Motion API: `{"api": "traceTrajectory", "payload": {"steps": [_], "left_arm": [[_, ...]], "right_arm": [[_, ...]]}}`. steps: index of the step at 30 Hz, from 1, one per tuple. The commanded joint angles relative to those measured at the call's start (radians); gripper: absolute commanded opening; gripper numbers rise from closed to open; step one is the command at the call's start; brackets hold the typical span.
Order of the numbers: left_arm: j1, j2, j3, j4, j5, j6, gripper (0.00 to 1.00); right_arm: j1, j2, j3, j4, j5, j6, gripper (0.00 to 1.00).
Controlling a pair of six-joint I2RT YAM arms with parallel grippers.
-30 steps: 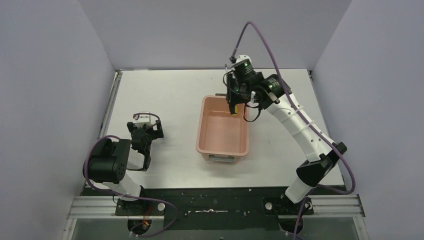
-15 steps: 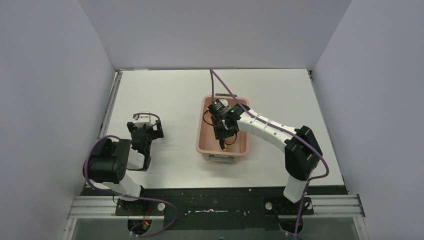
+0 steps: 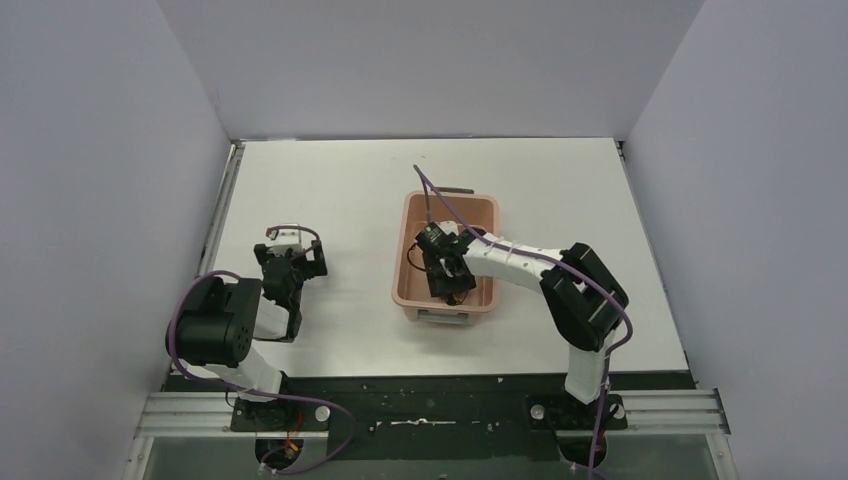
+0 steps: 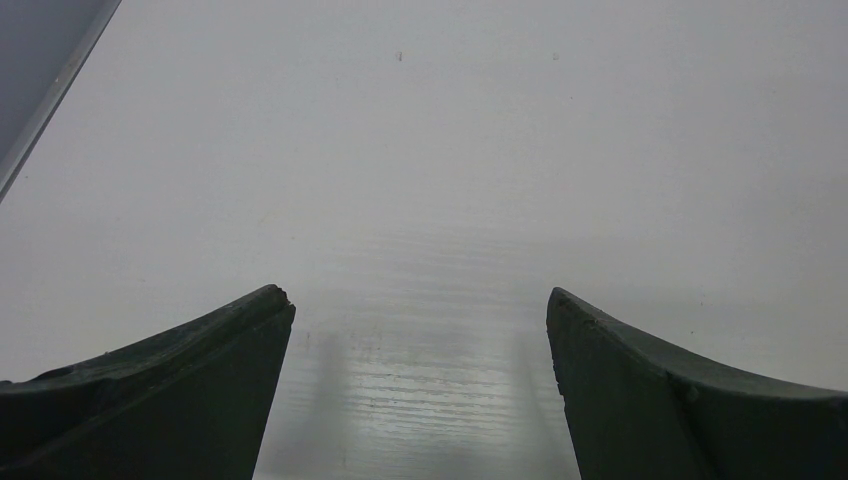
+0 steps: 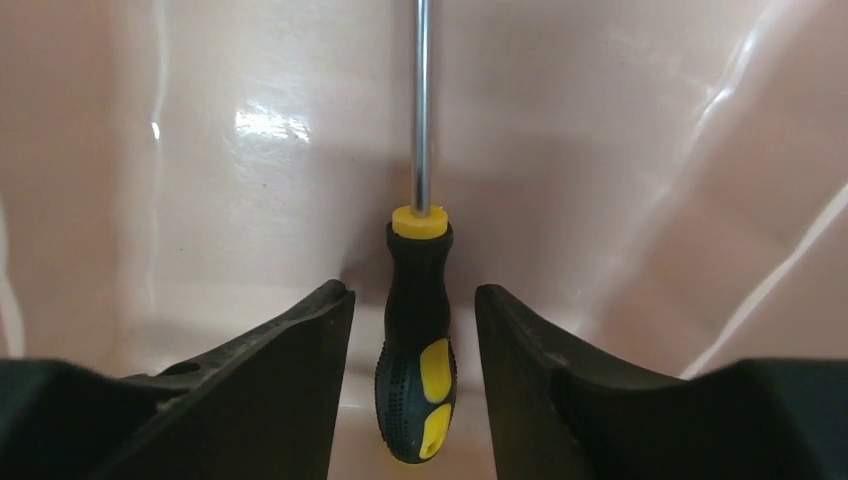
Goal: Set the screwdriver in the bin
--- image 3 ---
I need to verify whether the black yellow screwdriver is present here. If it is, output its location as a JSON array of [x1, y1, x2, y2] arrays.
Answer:
[[446, 292, 468, 306]]

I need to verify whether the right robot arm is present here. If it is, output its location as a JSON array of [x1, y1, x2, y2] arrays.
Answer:
[[414, 222, 629, 404]]

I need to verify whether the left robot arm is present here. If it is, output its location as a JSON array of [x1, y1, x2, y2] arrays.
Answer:
[[165, 239, 328, 403]]

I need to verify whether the pink plastic bin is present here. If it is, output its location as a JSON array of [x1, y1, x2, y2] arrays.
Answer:
[[391, 187, 500, 326]]

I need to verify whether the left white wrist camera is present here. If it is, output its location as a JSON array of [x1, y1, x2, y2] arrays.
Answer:
[[266, 224, 305, 256]]

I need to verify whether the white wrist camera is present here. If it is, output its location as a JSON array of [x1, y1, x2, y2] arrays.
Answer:
[[266, 224, 305, 256], [438, 220, 459, 235]]

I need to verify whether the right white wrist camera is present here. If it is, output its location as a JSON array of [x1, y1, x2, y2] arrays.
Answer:
[[438, 220, 459, 235]]

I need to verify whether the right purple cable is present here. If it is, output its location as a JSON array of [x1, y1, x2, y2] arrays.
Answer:
[[412, 164, 635, 480]]

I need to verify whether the purple cable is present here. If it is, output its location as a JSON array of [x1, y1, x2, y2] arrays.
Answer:
[[168, 224, 357, 477], [412, 164, 635, 480]]

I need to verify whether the left side aluminium rail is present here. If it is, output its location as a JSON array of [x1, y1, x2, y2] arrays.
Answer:
[[196, 140, 245, 276]]

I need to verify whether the aluminium rail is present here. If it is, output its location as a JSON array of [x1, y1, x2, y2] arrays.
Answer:
[[196, 140, 245, 276], [135, 390, 730, 439]]

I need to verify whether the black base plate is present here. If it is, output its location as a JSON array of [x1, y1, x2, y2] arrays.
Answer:
[[162, 370, 697, 462]]

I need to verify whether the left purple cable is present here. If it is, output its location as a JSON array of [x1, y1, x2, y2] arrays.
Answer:
[[168, 224, 357, 477]]

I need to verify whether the aluminium front rail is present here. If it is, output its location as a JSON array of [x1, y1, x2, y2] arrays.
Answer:
[[135, 390, 730, 439]]

